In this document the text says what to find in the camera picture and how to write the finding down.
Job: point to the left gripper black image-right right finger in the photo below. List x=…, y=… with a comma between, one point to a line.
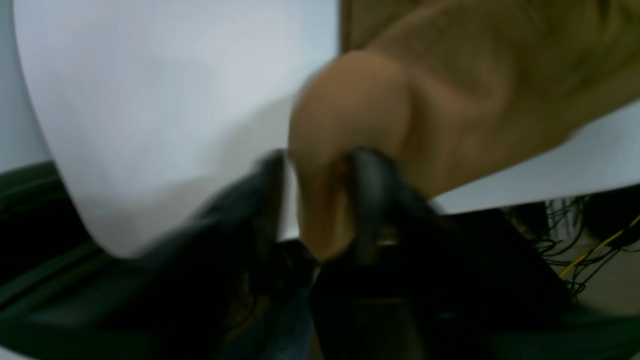
x=415, y=285

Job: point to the brown t-shirt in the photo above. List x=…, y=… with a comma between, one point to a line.
x=457, y=90

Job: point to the left gripper black image-right left finger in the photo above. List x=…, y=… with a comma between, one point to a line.
x=171, y=300

